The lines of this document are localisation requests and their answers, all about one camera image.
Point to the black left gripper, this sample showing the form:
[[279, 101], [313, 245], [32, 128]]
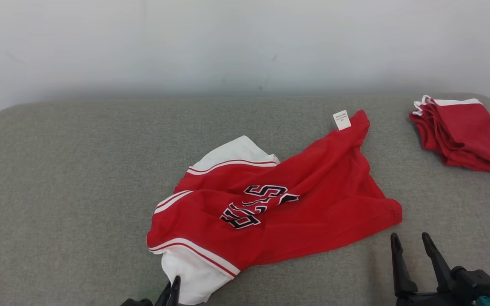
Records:
[[136, 303]]

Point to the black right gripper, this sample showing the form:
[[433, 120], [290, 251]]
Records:
[[423, 301]]

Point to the red white basketball jersey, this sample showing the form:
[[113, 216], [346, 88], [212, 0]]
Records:
[[313, 204]]

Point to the red shorts with white trim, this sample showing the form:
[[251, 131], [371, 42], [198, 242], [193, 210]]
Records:
[[466, 131]]

